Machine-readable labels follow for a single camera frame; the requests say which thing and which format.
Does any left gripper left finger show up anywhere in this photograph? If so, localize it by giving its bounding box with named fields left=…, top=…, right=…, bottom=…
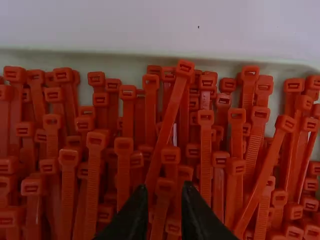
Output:
left=94, top=183, right=150, bottom=240

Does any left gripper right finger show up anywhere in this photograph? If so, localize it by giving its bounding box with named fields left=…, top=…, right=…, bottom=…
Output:
left=180, top=180, right=241, bottom=240

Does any pale tray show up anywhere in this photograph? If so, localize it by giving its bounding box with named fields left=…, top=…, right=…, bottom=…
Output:
left=0, top=47, right=320, bottom=161

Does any row of orange cable ties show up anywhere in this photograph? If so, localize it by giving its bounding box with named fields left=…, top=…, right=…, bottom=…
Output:
left=0, top=58, right=320, bottom=240

